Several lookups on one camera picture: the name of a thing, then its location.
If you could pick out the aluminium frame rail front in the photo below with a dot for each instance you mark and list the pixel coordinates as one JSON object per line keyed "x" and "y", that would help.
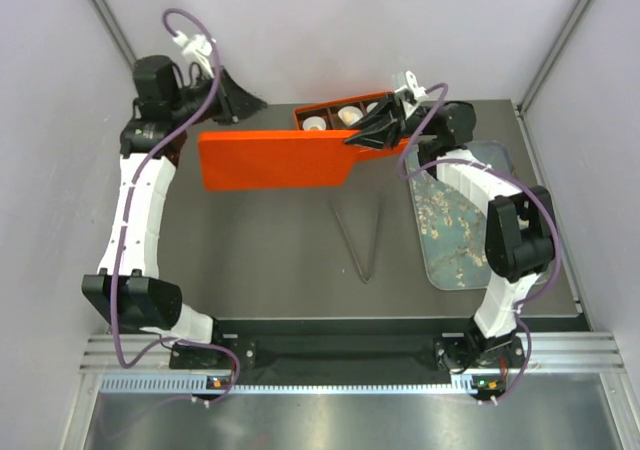
{"x": 564, "y": 352}

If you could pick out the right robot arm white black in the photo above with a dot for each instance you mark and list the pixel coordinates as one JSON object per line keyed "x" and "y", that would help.
{"x": 521, "y": 239}

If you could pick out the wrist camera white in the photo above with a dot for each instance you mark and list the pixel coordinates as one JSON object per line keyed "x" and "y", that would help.
{"x": 196, "y": 49}
{"x": 407, "y": 88}

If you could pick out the white paper cup back left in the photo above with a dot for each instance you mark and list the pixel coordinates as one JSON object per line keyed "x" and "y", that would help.
{"x": 314, "y": 121}

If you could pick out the orange compartment box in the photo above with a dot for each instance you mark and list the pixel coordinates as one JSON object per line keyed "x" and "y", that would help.
{"x": 329, "y": 111}

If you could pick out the white paper cup back middle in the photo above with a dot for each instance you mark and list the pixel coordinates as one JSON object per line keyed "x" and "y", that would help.
{"x": 352, "y": 109}

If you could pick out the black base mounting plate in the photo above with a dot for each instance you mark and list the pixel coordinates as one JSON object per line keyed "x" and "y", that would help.
{"x": 301, "y": 354}

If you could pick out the orange box lid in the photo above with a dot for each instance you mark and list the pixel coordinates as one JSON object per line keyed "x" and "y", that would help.
{"x": 268, "y": 159}

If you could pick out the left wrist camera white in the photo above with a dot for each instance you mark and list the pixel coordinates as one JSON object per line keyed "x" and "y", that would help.
{"x": 196, "y": 49}

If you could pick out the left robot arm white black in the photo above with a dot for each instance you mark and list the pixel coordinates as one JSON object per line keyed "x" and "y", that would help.
{"x": 126, "y": 289}

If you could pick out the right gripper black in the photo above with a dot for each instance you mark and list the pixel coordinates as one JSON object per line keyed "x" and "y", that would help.
{"x": 381, "y": 128}

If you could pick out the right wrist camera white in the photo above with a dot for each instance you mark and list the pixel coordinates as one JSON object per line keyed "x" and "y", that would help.
{"x": 407, "y": 88}

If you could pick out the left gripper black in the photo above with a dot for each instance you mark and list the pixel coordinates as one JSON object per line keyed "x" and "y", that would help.
{"x": 233, "y": 102}

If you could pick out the grey slotted cable duct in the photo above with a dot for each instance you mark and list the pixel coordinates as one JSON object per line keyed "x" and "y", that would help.
{"x": 201, "y": 384}

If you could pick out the blue floral tray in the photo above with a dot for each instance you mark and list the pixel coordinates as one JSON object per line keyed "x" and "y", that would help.
{"x": 452, "y": 234}

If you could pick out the metal tongs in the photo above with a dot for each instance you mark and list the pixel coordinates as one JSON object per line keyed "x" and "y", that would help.
{"x": 365, "y": 269}

